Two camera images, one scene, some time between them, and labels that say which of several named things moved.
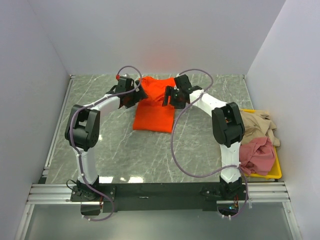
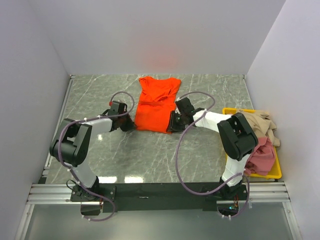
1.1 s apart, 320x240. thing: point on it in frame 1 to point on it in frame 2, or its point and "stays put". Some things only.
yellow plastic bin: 276,172 stays put
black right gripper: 169,92 to 172,126
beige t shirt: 258,124 stays put
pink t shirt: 257,156 stays put
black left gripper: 139,95 to 131,125
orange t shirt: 151,115 stays put
